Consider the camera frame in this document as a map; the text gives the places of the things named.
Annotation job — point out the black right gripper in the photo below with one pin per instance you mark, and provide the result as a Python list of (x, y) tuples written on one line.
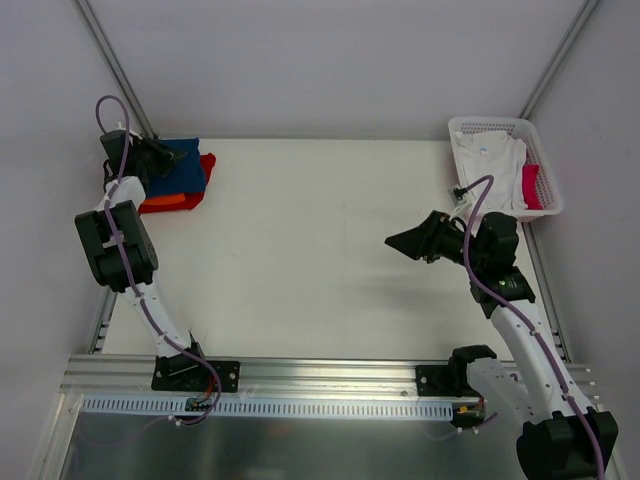
[(431, 237)]

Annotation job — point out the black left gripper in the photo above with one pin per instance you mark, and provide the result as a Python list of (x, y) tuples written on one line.
[(151, 154)]

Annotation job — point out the blue printed t shirt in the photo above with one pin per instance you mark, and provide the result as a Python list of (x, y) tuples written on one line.
[(186, 177)]

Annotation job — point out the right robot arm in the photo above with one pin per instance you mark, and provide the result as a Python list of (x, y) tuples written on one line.
[(559, 433)]

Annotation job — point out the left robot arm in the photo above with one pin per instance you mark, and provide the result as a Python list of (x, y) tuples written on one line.
[(121, 255)]

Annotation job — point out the orange folded t shirt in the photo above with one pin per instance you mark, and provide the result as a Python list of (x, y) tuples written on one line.
[(164, 200)]

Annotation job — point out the white t shirt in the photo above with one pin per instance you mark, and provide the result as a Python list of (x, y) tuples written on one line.
[(498, 154)]

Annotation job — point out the pink t shirt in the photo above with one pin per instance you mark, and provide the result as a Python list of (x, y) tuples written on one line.
[(529, 180)]

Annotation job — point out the white plastic basket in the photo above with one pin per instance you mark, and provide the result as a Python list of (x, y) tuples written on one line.
[(546, 187)]

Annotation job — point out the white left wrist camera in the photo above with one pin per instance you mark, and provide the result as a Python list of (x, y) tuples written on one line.
[(122, 126)]

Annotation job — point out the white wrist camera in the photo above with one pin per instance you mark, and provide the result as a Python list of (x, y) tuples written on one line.
[(122, 126), (462, 203)]

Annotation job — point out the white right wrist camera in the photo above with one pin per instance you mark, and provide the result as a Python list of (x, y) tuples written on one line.
[(462, 203)]

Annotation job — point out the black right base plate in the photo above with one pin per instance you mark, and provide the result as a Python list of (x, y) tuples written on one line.
[(440, 380)]

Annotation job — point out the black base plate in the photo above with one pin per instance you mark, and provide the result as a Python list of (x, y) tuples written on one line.
[(440, 380), (181, 374)]

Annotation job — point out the left aluminium corner post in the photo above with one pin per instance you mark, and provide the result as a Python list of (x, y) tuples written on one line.
[(106, 50)]

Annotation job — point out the aluminium corner post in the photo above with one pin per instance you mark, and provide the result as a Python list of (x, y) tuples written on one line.
[(560, 55), (106, 50)]

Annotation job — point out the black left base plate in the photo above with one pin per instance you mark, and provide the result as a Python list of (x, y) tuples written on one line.
[(181, 374)]

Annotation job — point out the aluminium front rail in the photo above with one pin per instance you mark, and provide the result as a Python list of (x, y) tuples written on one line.
[(255, 378)]

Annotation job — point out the white slotted cable duct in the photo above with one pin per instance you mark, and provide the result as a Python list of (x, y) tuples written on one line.
[(230, 406)]

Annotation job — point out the right aluminium corner post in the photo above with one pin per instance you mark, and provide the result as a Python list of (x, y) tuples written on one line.
[(560, 55)]

